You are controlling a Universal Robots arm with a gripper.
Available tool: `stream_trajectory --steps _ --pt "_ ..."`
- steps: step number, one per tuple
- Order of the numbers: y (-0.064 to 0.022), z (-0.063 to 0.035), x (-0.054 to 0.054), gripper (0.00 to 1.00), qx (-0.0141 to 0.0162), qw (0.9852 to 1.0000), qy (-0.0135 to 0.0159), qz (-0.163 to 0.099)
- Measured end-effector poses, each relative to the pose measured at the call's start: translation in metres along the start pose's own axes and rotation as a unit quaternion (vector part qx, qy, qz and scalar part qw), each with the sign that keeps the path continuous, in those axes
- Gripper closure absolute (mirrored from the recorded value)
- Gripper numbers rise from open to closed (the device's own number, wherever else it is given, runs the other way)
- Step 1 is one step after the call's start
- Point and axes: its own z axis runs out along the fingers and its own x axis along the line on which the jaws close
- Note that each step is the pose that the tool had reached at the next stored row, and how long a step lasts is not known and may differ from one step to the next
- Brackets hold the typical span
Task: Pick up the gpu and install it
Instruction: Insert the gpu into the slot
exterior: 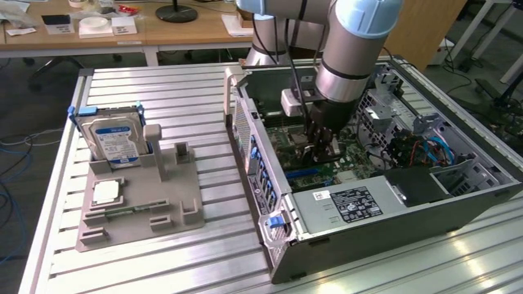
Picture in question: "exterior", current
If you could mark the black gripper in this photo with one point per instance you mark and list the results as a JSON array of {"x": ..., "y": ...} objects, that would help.
[{"x": 329, "y": 119}]

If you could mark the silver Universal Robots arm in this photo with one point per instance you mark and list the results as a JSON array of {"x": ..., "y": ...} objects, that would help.
[{"x": 352, "y": 55}]

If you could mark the CPU socket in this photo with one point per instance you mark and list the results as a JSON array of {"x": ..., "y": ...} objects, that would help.
[{"x": 296, "y": 136}]

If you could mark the black RAM slot bank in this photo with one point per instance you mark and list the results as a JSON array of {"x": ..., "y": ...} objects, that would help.
[{"x": 272, "y": 114}]

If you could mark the silver metal disk bay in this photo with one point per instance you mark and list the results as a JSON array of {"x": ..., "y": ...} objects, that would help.
[{"x": 389, "y": 113}]

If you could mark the green motherboard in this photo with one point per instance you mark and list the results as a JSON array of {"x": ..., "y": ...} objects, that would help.
[{"x": 360, "y": 165}]

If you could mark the blue expansion slot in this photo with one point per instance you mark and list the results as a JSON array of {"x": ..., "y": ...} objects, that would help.
[{"x": 302, "y": 173}]

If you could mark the blue card retention bar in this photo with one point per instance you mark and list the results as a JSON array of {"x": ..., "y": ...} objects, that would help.
[{"x": 266, "y": 183}]

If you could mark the grey power supply unit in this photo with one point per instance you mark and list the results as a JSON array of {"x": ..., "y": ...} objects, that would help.
[{"x": 320, "y": 214}]

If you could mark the blue case latch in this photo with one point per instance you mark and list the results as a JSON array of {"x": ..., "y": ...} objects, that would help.
[{"x": 274, "y": 222}]

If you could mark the wooden cabinet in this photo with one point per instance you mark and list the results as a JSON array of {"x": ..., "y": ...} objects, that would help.
[{"x": 425, "y": 27}]

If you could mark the white paper stack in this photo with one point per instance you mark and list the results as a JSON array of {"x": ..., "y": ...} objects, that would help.
[{"x": 235, "y": 26}]

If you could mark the grey perforated disk bay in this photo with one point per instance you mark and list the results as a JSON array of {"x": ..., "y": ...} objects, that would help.
[{"x": 470, "y": 177}]

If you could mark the open grey PC case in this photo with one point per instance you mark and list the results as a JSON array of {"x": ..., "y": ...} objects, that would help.
[{"x": 368, "y": 245}]

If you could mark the wooden desk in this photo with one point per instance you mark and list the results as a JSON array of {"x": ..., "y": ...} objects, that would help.
[{"x": 183, "y": 33}]

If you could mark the black round lamp base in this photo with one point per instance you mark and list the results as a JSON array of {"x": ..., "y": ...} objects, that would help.
[{"x": 175, "y": 14}]

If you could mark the grey parts rack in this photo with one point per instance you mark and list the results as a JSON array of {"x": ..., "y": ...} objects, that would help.
[{"x": 143, "y": 190}]

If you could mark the hard disk in blue caddy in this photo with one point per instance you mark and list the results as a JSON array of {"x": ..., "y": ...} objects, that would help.
[{"x": 117, "y": 141}]

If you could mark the green RAM stick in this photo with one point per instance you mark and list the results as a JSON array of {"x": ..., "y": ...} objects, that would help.
[{"x": 127, "y": 210}]

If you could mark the plain white labelled box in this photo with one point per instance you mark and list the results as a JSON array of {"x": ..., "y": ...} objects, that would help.
[{"x": 125, "y": 26}]

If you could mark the silver CPU chip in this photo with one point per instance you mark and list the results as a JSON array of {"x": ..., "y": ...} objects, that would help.
[{"x": 106, "y": 192}]

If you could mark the red packet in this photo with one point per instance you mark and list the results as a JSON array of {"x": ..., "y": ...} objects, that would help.
[{"x": 127, "y": 9}]

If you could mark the white box with round tape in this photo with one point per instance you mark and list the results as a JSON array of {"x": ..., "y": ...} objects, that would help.
[{"x": 97, "y": 27}]

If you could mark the white tape roll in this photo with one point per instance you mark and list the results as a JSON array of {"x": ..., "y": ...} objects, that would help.
[{"x": 77, "y": 3}]

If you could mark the white box with black top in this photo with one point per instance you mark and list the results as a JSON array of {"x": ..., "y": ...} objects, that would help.
[{"x": 58, "y": 24}]

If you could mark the small white paper label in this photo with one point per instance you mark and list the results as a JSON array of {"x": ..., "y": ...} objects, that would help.
[{"x": 21, "y": 31}]

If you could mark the clear plastic bag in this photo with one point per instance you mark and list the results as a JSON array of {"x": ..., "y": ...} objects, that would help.
[{"x": 14, "y": 12}]

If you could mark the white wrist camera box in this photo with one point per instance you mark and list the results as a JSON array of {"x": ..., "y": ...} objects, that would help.
[{"x": 292, "y": 105}]

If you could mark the white table frame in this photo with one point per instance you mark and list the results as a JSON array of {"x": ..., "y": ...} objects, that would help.
[{"x": 494, "y": 30}]

